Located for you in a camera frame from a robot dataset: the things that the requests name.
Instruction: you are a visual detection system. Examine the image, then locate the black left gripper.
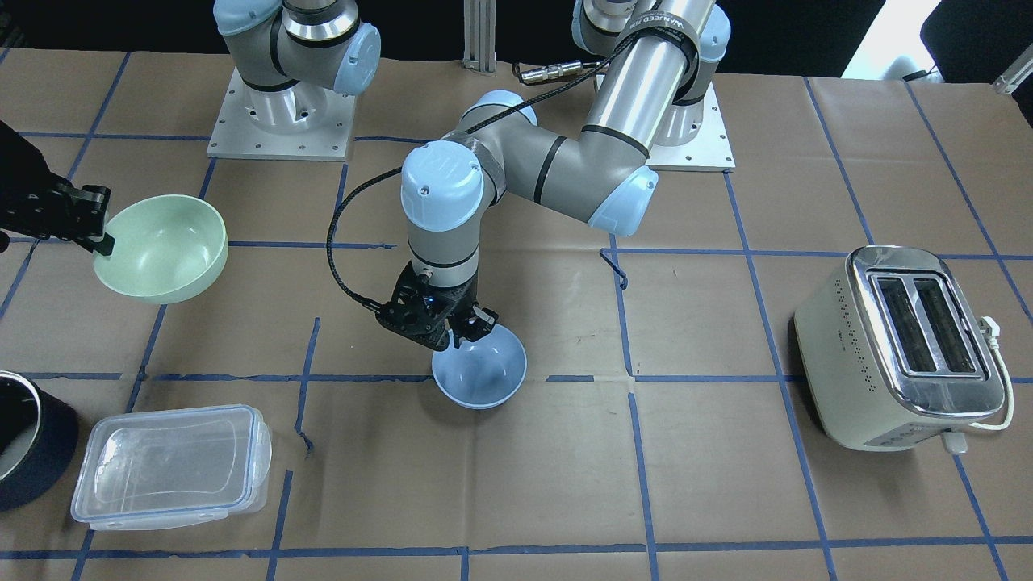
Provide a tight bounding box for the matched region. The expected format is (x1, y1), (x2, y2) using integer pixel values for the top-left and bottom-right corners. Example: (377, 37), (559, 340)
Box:
(375, 265), (497, 351)

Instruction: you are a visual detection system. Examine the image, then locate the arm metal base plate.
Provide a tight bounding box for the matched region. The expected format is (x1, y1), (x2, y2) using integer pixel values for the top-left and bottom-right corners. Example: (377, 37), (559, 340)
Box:
(207, 69), (358, 162)
(646, 84), (737, 172)

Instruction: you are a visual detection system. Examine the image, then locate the clear plastic lidded container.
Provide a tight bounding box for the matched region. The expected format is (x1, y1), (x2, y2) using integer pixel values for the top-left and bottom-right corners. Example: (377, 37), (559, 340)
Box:
(70, 404), (272, 532)

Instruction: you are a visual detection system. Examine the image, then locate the white toaster power cord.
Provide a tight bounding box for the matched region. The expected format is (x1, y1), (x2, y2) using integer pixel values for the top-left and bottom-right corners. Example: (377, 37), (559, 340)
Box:
(940, 316), (1014, 454)

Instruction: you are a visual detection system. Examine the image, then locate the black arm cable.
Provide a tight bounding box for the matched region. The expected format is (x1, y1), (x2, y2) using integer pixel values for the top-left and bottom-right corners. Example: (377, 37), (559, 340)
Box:
(326, 48), (638, 317)

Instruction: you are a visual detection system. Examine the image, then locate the cream chrome toaster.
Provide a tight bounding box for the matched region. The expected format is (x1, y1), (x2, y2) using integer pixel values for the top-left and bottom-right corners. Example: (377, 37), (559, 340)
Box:
(793, 245), (1014, 454)

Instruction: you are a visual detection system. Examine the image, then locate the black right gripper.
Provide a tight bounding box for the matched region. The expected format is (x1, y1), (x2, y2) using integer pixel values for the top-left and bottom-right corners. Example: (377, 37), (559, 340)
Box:
(1, 123), (115, 257)

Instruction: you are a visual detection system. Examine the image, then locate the green bowl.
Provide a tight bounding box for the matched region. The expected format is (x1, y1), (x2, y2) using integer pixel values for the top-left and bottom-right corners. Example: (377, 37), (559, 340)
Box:
(93, 194), (228, 304)

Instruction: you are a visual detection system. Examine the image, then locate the blue bowl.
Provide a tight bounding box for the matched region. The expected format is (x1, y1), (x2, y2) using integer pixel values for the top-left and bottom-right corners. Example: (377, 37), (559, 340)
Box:
(431, 324), (528, 411)

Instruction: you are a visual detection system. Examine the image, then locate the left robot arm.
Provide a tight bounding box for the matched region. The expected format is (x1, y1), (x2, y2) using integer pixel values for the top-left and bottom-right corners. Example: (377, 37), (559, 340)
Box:
(365, 1), (730, 351)

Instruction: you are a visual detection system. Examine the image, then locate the aluminium frame post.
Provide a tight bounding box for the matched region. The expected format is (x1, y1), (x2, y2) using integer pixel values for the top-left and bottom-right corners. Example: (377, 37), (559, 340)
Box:
(461, 0), (497, 77)

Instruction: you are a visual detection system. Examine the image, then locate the dark blue pot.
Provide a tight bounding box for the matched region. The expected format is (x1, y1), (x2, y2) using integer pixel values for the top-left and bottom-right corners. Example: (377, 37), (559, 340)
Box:
(1, 370), (80, 512)

